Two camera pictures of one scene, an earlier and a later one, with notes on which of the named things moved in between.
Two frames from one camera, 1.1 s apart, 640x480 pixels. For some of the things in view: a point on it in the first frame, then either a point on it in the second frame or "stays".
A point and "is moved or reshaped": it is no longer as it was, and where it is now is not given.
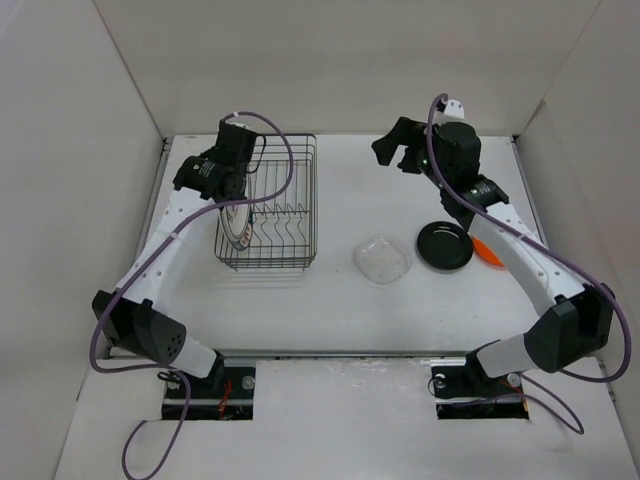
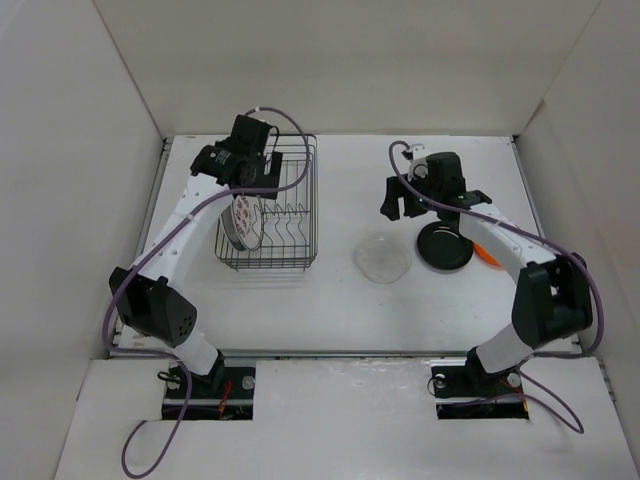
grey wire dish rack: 282,191 stays
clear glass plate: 382,260 stays
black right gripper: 406,132 → 394,189
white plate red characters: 237,224 is moved or reshaped
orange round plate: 486,253 stays
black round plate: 445,246 stays
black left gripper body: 242,190 → 258,181
